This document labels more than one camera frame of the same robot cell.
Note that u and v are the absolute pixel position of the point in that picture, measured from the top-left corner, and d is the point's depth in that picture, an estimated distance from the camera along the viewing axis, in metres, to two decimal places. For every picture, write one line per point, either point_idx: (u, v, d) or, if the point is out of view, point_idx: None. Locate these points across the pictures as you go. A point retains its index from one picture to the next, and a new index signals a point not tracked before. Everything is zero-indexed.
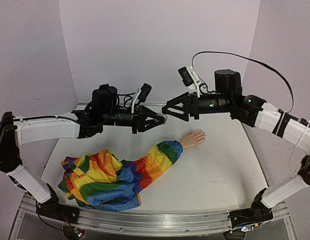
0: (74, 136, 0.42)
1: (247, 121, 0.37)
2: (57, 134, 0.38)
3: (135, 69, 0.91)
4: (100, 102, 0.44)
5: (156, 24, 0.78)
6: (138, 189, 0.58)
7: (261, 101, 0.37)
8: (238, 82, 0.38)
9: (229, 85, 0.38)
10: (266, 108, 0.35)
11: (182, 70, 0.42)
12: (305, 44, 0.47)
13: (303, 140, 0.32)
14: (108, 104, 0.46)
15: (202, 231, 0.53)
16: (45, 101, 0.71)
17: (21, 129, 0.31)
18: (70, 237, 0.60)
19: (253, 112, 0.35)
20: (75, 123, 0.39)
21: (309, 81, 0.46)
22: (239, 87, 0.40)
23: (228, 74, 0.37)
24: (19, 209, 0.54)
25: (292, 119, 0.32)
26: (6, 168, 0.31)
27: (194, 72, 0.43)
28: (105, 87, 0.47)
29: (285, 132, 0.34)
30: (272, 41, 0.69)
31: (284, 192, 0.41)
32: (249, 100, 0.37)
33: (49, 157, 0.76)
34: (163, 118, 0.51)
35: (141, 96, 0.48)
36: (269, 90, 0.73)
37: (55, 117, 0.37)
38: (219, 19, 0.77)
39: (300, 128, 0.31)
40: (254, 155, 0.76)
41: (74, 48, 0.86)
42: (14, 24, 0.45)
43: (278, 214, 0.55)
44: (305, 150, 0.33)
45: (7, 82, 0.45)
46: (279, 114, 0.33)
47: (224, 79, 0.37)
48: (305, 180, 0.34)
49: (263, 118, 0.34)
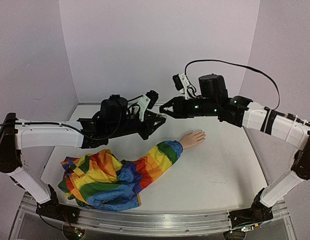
0: (77, 145, 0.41)
1: (234, 121, 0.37)
2: (60, 142, 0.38)
3: (134, 69, 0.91)
4: (109, 113, 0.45)
5: (155, 24, 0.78)
6: (138, 189, 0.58)
7: (247, 101, 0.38)
8: (221, 85, 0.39)
9: (213, 88, 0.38)
10: (253, 107, 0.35)
11: (175, 77, 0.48)
12: (304, 44, 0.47)
13: (291, 135, 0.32)
14: (117, 117, 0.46)
15: (202, 231, 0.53)
16: (44, 101, 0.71)
17: (22, 134, 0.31)
18: (70, 237, 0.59)
19: (238, 112, 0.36)
20: (78, 133, 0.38)
21: (308, 81, 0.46)
22: (223, 89, 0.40)
23: (211, 79, 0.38)
24: (19, 209, 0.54)
25: (279, 115, 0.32)
26: (5, 169, 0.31)
27: (185, 78, 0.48)
28: (115, 99, 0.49)
29: (273, 129, 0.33)
30: (271, 42, 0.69)
31: (281, 189, 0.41)
32: (235, 101, 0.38)
33: (49, 157, 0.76)
34: (164, 117, 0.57)
35: (150, 104, 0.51)
36: (268, 91, 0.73)
37: (58, 125, 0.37)
38: (218, 19, 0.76)
39: (287, 123, 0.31)
40: (254, 155, 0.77)
41: (74, 48, 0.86)
42: (14, 24, 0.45)
43: (279, 214, 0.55)
44: (295, 144, 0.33)
45: (7, 83, 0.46)
46: (265, 111, 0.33)
47: (208, 84, 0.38)
48: (298, 175, 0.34)
49: (250, 117, 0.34)
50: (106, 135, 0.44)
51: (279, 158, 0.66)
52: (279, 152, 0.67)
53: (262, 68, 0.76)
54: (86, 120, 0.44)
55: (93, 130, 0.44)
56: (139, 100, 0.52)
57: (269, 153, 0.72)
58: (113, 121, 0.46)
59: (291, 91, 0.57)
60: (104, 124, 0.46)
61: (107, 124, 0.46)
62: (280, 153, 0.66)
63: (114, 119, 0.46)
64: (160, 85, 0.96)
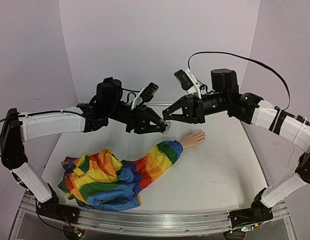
0: (80, 130, 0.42)
1: (244, 118, 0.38)
2: (63, 128, 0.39)
3: (134, 69, 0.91)
4: (105, 95, 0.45)
5: (155, 24, 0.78)
6: (138, 189, 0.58)
7: (258, 98, 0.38)
8: (233, 80, 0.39)
9: (224, 82, 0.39)
10: (263, 105, 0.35)
11: (180, 75, 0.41)
12: (304, 44, 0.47)
13: (299, 137, 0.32)
14: (113, 97, 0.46)
15: (202, 231, 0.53)
16: (45, 100, 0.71)
17: (27, 125, 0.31)
18: (70, 237, 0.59)
19: (249, 109, 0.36)
20: (80, 117, 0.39)
21: (308, 81, 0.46)
22: (235, 85, 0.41)
23: (224, 73, 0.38)
24: (19, 209, 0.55)
25: (288, 116, 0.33)
26: (12, 165, 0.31)
27: (193, 75, 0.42)
28: (109, 81, 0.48)
29: (282, 130, 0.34)
30: (271, 41, 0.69)
31: (284, 190, 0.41)
32: (246, 97, 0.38)
33: (49, 157, 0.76)
34: (165, 126, 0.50)
35: (144, 95, 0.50)
36: (268, 90, 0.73)
37: (60, 111, 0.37)
38: (218, 19, 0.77)
39: (297, 125, 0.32)
40: (254, 155, 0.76)
41: (74, 49, 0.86)
42: (15, 24, 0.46)
43: (278, 214, 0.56)
44: (301, 147, 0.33)
45: (8, 83, 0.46)
46: (276, 111, 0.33)
47: (220, 77, 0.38)
48: (302, 178, 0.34)
49: (260, 115, 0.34)
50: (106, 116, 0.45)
51: (279, 158, 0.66)
52: (279, 153, 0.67)
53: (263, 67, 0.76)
54: (84, 105, 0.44)
55: (92, 112, 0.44)
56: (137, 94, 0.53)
57: (269, 154, 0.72)
58: (110, 102, 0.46)
59: (291, 90, 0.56)
60: (102, 107, 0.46)
61: (105, 105, 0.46)
62: (280, 154, 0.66)
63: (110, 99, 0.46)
64: (160, 84, 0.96)
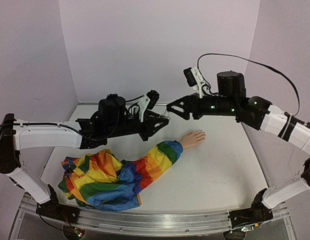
0: (76, 146, 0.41)
1: (252, 123, 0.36)
2: (58, 142, 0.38)
3: (134, 69, 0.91)
4: (106, 114, 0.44)
5: (155, 23, 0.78)
6: (138, 189, 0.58)
7: (267, 102, 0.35)
8: (242, 83, 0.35)
9: (232, 87, 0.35)
10: (274, 111, 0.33)
11: (187, 72, 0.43)
12: (304, 44, 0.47)
13: (308, 144, 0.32)
14: (115, 117, 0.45)
15: (202, 231, 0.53)
16: (44, 100, 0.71)
17: (20, 135, 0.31)
18: (70, 237, 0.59)
19: (259, 114, 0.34)
20: (76, 134, 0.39)
21: (308, 81, 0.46)
22: (242, 88, 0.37)
23: (231, 76, 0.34)
24: (19, 209, 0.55)
25: (299, 123, 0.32)
26: (4, 170, 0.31)
27: (199, 73, 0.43)
28: (112, 98, 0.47)
29: (291, 136, 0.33)
30: (271, 41, 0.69)
31: (287, 193, 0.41)
32: (255, 102, 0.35)
33: (49, 157, 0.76)
34: (166, 118, 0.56)
35: (150, 104, 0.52)
36: (268, 91, 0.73)
37: (57, 125, 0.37)
38: (218, 19, 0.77)
39: (307, 132, 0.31)
40: (254, 155, 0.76)
41: (74, 49, 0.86)
42: (15, 24, 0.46)
43: (278, 214, 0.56)
44: None
45: (8, 83, 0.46)
46: (286, 117, 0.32)
47: (227, 82, 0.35)
48: (309, 184, 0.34)
49: (270, 122, 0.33)
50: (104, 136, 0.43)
51: (280, 158, 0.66)
52: (279, 153, 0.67)
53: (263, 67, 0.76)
54: (84, 119, 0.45)
55: (91, 130, 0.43)
56: (140, 100, 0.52)
57: (269, 154, 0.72)
58: (110, 121, 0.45)
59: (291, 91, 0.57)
60: (103, 125, 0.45)
61: (105, 124, 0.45)
62: (280, 154, 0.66)
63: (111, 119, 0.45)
64: (160, 84, 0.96)
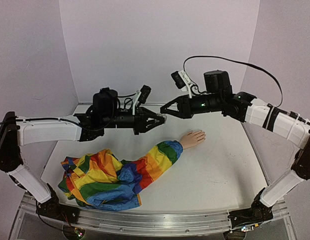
0: (76, 139, 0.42)
1: (237, 116, 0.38)
2: (59, 136, 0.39)
3: (134, 69, 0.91)
4: (101, 106, 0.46)
5: (156, 24, 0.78)
6: (138, 189, 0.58)
7: (251, 96, 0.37)
8: (226, 81, 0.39)
9: (217, 84, 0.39)
10: (256, 103, 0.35)
11: (174, 75, 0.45)
12: (304, 44, 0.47)
13: (293, 133, 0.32)
14: (109, 108, 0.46)
15: (202, 231, 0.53)
16: (45, 100, 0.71)
17: (24, 129, 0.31)
18: (70, 237, 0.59)
19: (242, 107, 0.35)
20: (77, 126, 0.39)
21: (307, 81, 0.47)
22: (228, 85, 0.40)
23: (216, 74, 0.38)
24: (19, 209, 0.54)
25: (281, 113, 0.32)
26: (8, 168, 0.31)
27: (186, 75, 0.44)
28: (105, 91, 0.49)
29: (275, 126, 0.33)
30: (271, 41, 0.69)
31: (282, 189, 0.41)
32: (239, 96, 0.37)
33: (49, 157, 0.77)
34: (163, 118, 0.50)
35: (141, 99, 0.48)
36: (268, 91, 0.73)
37: (57, 119, 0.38)
38: (218, 19, 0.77)
39: (289, 121, 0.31)
40: (254, 155, 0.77)
41: (74, 49, 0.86)
42: (15, 25, 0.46)
43: (278, 214, 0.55)
44: (296, 143, 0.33)
45: (8, 83, 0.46)
46: (268, 108, 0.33)
47: (212, 79, 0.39)
48: (298, 174, 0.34)
49: (253, 113, 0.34)
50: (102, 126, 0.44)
51: (279, 158, 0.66)
52: (278, 152, 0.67)
53: (262, 66, 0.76)
54: (81, 114, 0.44)
55: (88, 122, 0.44)
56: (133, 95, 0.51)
57: (269, 153, 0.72)
58: (106, 112, 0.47)
59: (291, 91, 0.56)
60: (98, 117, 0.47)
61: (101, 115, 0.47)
62: (279, 154, 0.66)
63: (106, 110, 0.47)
64: (160, 84, 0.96)
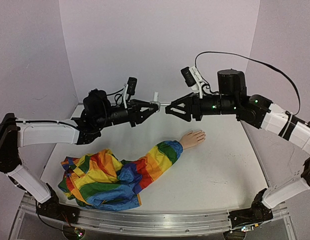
0: (73, 142, 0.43)
1: (253, 122, 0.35)
2: (56, 139, 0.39)
3: (134, 68, 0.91)
4: (92, 109, 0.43)
5: (156, 23, 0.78)
6: (138, 189, 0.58)
7: (267, 101, 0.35)
8: (242, 82, 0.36)
9: (232, 85, 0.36)
10: (274, 110, 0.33)
11: (184, 71, 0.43)
12: (304, 44, 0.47)
13: None
14: (100, 109, 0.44)
15: (202, 231, 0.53)
16: (44, 100, 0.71)
17: (24, 131, 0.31)
18: (70, 237, 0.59)
19: (260, 112, 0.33)
20: (75, 129, 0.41)
21: (308, 81, 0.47)
22: (243, 86, 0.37)
23: (232, 74, 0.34)
24: (19, 209, 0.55)
25: (299, 122, 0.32)
26: (6, 168, 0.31)
27: (197, 72, 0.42)
28: (93, 94, 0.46)
29: (292, 136, 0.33)
30: (271, 41, 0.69)
31: (288, 193, 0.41)
32: (256, 100, 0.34)
33: (49, 157, 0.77)
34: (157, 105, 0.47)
35: (129, 90, 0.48)
36: (268, 90, 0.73)
37: (56, 122, 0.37)
38: (218, 19, 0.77)
39: (307, 132, 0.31)
40: (254, 155, 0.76)
41: (74, 49, 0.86)
42: (15, 25, 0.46)
43: (278, 214, 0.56)
44: None
45: (8, 83, 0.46)
46: (287, 116, 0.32)
47: (227, 79, 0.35)
48: (308, 184, 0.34)
49: (271, 120, 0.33)
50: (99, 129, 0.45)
51: (279, 158, 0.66)
52: (278, 152, 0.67)
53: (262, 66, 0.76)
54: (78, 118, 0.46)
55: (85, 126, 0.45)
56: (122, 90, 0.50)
57: (269, 153, 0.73)
58: (98, 114, 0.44)
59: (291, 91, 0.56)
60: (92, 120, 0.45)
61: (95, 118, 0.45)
62: (280, 153, 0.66)
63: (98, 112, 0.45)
64: (160, 84, 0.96)
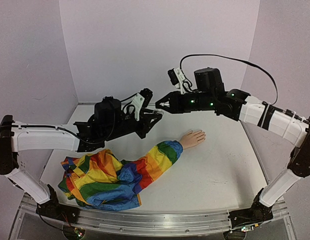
0: (73, 149, 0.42)
1: (231, 115, 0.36)
2: (54, 146, 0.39)
3: (134, 69, 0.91)
4: (102, 117, 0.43)
5: (155, 24, 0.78)
6: (138, 189, 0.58)
7: (245, 94, 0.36)
8: (218, 78, 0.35)
9: (208, 81, 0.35)
10: (251, 101, 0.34)
11: (170, 71, 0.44)
12: (303, 44, 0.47)
13: (289, 131, 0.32)
14: (111, 119, 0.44)
15: (202, 231, 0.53)
16: (44, 101, 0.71)
17: (18, 136, 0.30)
18: (70, 237, 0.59)
19: (236, 105, 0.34)
20: (74, 137, 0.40)
21: (307, 81, 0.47)
22: (220, 82, 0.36)
23: (207, 71, 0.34)
24: (19, 209, 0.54)
25: (277, 111, 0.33)
26: (2, 171, 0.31)
27: (181, 72, 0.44)
28: (108, 102, 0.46)
29: (271, 124, 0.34)
30: (270, 41, 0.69)
31: (280, 188, 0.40)
32: (233, 94, 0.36)
33: (49, 157, 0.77)
34: (160, 114, 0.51)
35: (145, 103, 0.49)
36: (268, 90, 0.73)
37: (55, 128, 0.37)
38: (218, 19, 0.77)
39: (286, 119, 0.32)
40: (254, 155, 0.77)
41: (74, 49, 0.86)
42: (15, 26, 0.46)
43: (278, 214, 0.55)
44: (292, 141, 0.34)
45: (8, 84, 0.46)
46: (263, 106, 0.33)
47: (203, 77, 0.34)
48: (294, 172, 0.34)
49: (247, 111, 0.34)
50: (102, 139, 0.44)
51: (279, 158, 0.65)
52: (278, 152, 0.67)
53: (262, 66, 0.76)
54: (83, 123, 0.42)
55: (88, 133, 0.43)
56: (134, 99, 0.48)
57: (269, 153, 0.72)
58: (107, 124, 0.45)
59: (291, 91, 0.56)
60: (99, 128, 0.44)
61: (102, 127, 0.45)
62: (280, 153, 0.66)
63: (107, 122, 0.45)
64: (160, 85, 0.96)
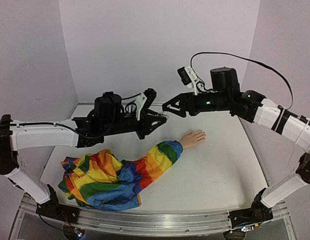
0: (73, 144, 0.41)
1: (246, 116, 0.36)
2: (54, 142, 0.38)
3: (134, 68, 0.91)
4: (102, 113, 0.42)
5: (156, 23, 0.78)
6: (138, 189, 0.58)
7: (260, 96, 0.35)
8: (234, 79, 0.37)
9: (225, 81, 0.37)
10: (266, 104, 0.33)
11: (180, 71, 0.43)
12: (304, 44, 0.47)
13: (302, 137, 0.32)
14: (110, 114, 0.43)
15: (202, 231, 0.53)
16: (44, 100, 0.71)
17: (17, 135, 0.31)
18: (70, 237, 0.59)
19: (252, 107, 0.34)
20: (73, 132, 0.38)
21: (308, 81, 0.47)
22: (235, 83, 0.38)
23: (223, 71, 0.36)
24: (19, 209, 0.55)
25: (292, 116, 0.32)
26: (3, 171, 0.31)
27: (192, 71, 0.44)
28: (108, 95, 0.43)
29: (284, 130, 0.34)
30: (271, 41, 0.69)
31: (284, 191, 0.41)
32: (249, 95, 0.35)
33: (49, 157, 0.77)
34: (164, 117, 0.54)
35: (147, 103, 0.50)
36: (268, 90, 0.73)
37: (52, 124, 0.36)
38: (218, 19, 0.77)
39: (300, 125, 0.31)
40: (254, 155, 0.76)
41: (74, 49, 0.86)
42: (15, 26, 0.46)
43: (278, 214, 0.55)
44: (303, 147, 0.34)
45: (8, 84, 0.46)
46: (279, 110, 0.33)
47: (220, 76, 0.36)
48: (303, 179, 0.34)
49: (263, 114, 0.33)
50: (101, 134, 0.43)
51: (280, 158, 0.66)
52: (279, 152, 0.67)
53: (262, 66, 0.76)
54: (81, 118, 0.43)
55: (88, 128, 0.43)
56: (137, 98, 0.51)
57: (269, 153, 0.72)
58: (106, 119, 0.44)
59: (291, 91, 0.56)
60: (99, 123, 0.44)
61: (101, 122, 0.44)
62: (280, 153, 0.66)
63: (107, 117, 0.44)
64: (160, 84, 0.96)
